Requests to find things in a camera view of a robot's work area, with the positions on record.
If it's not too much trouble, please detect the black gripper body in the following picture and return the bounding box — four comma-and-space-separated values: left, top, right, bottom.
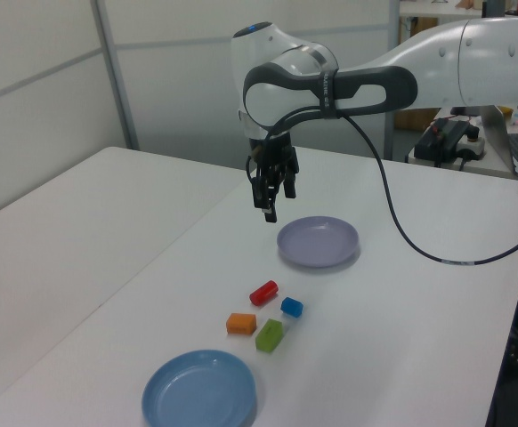
246, 133, 299, 179

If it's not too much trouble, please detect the red cylinder block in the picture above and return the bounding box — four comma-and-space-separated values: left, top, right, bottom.
248, 279, 280, 307

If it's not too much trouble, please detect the blue block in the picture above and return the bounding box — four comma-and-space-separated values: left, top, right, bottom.
279, 296, 305, 319

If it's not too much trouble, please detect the orange block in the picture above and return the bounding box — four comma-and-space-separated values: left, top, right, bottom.
225, 312, 258, 335

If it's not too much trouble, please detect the green block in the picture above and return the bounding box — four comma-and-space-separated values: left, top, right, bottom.
255, 318, 285, 355

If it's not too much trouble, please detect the purple plate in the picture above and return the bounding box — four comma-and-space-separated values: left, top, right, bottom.
276, 215, 360, 269

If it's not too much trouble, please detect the brown cardboard box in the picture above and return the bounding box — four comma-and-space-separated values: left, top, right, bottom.
394, 16, 439, 131

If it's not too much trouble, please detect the black control box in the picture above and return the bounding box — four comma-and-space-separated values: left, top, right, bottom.
414, 117, 472, 168

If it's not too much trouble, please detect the grey emergency stop button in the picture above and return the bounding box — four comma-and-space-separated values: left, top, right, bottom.
457, 133, 486, 162

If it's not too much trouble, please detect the blue plate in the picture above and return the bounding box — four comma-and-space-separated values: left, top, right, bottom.
141, 349, 258, 427

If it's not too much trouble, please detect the grey laptop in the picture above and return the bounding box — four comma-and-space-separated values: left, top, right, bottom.
479, 105, 518, 179

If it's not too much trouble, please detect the white desk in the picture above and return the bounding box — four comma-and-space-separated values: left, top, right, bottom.
399, 2, 518, 21

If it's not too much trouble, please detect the black monitor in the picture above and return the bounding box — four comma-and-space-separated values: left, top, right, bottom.
481, 0, 507, 20

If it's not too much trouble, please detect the black cable strap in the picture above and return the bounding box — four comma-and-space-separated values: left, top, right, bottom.
317, 66, 341, 121

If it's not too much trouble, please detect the narrow grey partition post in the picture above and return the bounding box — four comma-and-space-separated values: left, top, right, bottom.
383, 0, 403, 161

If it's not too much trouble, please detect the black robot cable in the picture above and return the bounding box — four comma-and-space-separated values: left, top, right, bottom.
244, 106, 518, 267

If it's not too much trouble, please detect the wide grey partition post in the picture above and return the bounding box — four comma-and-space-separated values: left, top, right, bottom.
90, 0, 141, 151

